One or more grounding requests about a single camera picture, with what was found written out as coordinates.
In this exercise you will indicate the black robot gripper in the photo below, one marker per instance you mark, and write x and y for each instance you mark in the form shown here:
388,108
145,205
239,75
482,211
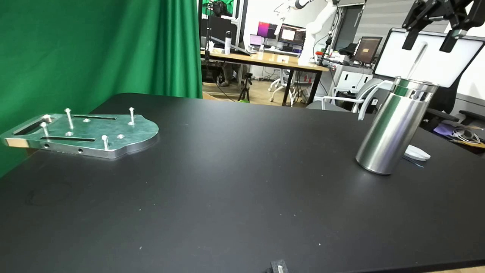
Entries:
462,16

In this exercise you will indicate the silver metal bottle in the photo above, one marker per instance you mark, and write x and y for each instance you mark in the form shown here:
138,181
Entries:
394,126

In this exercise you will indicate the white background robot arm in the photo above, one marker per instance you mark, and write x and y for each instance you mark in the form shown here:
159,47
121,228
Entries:
286,7

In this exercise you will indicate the large white computer monitor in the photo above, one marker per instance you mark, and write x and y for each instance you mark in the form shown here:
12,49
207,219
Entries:
436,67

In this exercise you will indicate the dark laptop on stand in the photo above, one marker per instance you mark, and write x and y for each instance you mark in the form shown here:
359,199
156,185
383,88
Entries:
367,49

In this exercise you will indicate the white office chair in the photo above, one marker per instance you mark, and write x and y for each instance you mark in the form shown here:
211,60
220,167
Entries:
367,101

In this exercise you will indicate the white oval lid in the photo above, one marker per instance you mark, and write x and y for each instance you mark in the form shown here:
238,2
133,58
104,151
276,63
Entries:
415,154

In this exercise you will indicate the wooden background table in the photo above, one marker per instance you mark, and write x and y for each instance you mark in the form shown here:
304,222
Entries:
276,61

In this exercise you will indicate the background monitor with purple screen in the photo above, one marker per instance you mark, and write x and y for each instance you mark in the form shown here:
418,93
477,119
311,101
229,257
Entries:
265,29

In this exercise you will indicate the white bolt back right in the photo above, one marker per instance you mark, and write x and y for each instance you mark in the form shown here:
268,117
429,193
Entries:
132,116

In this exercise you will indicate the white bolt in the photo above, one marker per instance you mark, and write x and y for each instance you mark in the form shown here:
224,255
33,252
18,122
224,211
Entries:
104,140
68,119
44,128
132,116

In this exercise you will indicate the white bolt front right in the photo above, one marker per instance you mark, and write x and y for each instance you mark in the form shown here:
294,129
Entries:
104,140

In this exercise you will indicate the green metal fixture plate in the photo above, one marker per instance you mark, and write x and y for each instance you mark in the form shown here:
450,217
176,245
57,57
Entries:
86,137

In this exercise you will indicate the white bolt back left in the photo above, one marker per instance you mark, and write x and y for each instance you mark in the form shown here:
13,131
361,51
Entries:
68,119

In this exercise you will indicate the green screen curtain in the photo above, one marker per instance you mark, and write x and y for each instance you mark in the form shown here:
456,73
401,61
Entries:
76,54

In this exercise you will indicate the white bolt front left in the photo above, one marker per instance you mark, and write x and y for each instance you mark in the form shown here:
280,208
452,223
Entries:
44,128

